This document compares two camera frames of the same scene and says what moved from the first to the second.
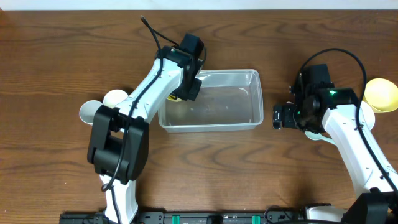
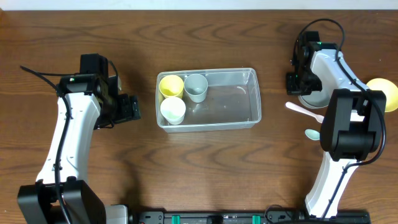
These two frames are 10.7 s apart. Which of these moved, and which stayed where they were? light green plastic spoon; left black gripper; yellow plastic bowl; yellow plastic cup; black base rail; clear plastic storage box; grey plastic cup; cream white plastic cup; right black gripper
Moved: yellow plastic cup; left black gripper; cream white plastic cup; right black gripper; grey plastic cup
Stayed: black base rail; yellow plastic bowl; light green plastic spoon; clear plastic storage box
